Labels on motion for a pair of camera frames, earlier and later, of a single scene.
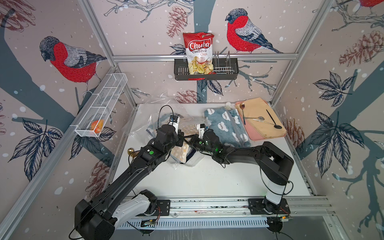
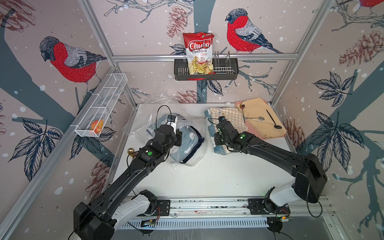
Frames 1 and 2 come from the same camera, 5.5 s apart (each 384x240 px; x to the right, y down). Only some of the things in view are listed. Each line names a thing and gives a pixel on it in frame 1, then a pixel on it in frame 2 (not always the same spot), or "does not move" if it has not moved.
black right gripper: (195, 139) to (216, 139)
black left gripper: (180, 136) does not move
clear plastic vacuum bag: (157, 111) does not move
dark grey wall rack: (224, 68) does not move
